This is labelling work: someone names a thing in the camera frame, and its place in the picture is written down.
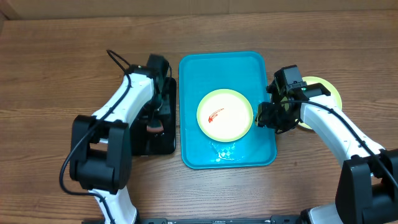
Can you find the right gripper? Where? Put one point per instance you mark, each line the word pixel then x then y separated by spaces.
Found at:
pixel 267 119

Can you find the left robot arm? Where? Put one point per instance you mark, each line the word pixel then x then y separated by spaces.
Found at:
pixel 100 158

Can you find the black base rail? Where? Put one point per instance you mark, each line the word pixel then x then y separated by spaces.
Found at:
pixel 275 219

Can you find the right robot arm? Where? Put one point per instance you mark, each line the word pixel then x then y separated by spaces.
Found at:
pixel 367 188

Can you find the yellow-green plate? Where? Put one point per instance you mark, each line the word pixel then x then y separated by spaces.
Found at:
pixel 224 115
pixel 334 93

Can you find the black rectangular tray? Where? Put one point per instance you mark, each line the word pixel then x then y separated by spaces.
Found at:
pixel 147 144

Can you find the teal plastic serving tray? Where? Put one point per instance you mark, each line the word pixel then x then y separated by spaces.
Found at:
pixel 200 74

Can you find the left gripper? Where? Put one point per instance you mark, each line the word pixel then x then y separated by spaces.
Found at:
pixel 145 114

